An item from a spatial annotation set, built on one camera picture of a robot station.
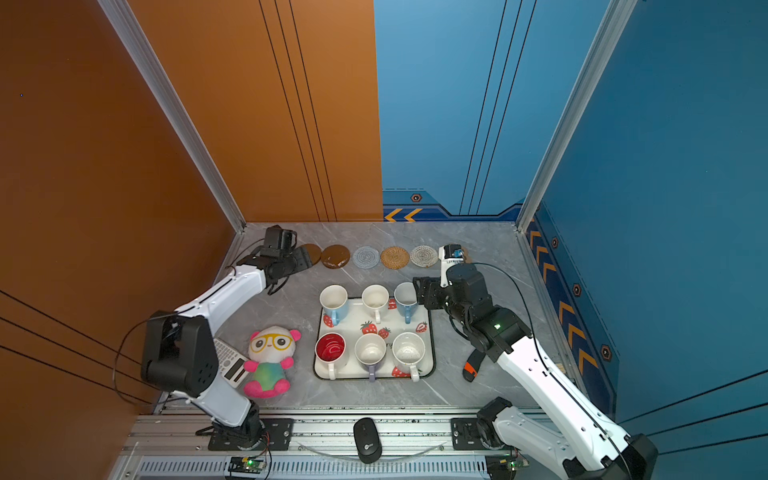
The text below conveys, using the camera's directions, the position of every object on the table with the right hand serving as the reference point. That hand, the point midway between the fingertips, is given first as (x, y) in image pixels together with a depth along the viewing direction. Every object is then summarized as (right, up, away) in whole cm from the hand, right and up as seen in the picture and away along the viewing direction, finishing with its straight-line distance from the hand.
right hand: (423, 280), depth 73 cm
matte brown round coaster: (-38, +7, +41) cm, 57 cm away
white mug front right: (-3, -21, +14) cm, 26 cm away
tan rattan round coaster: (-7, +4, +36) cm, 37 cm away
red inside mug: (-26, -21, +12) cm, 35 cm away
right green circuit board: (+18, -44, -3) cm, 48 cm away
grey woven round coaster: (-18, +5, +36) cm, 40 cm away
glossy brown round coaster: (-29, +5, +36) cm, 47 cm away
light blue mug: (-26, -8, +19) cm, 33 cm away
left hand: (-37, +5, +20) cm, 42 cm away
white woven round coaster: (+4, +5, +36) cm, 36 cm away
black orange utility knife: (+14, -26, +10) cm, 31 cm away
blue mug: (-4, -6, +18) cm, 20 cm away
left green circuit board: (-43, -44, -2) cm, 62 cm away
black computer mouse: (-14, -39, -2) cm, 41 cm away
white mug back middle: (-13, -7, +19) cm, 25 cm away
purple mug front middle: (-14, -22, +14) cm, 30 cm away
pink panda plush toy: (-41, -20, +8) cm, 46 cm away
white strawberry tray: (-18, -15, +20) cm, 31 cm away
